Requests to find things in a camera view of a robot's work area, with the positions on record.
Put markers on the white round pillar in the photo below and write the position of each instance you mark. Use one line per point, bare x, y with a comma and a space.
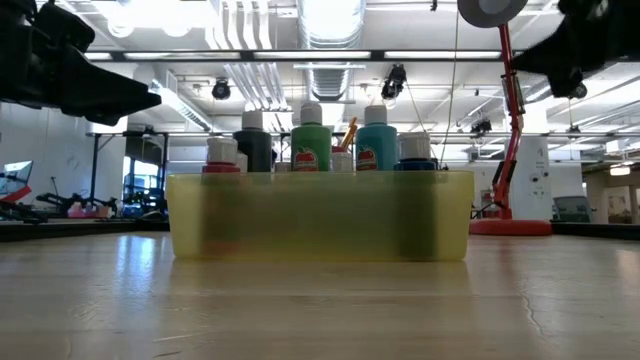
530, 180

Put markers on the large green paint bottle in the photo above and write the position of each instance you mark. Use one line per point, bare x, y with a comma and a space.
311, 142

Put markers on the black ceiling spotlight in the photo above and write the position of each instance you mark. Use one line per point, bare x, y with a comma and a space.
395, 82
584, 92
481, 125
221, 90

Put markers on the large teal paint bottle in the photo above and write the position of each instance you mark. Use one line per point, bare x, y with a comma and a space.
376, 142

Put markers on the silver round air duct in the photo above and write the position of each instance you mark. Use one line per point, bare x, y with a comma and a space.
327, 30

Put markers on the yellow translucent plastic bin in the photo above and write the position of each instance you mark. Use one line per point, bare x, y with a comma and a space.
320, 220

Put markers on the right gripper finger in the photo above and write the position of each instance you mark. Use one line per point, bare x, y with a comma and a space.
545, 55

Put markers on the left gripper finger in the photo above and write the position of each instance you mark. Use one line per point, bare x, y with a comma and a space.
110, 97

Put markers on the red paint bottle black label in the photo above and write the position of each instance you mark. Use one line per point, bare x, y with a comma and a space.
222, 150

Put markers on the paintbrush gold ferrule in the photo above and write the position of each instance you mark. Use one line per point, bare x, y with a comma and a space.
349, 132

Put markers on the black background robot arm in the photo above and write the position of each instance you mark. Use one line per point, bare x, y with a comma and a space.
85, 205

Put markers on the large black paint bottle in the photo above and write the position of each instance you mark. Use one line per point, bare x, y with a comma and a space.
257, 147

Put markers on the small blue paint bottle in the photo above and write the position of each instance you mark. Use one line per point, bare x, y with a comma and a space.
414, 147

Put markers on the grey background bin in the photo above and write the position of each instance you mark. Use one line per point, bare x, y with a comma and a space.
572, 209

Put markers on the red lamp stand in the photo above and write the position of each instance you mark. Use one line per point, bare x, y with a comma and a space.
510, 227

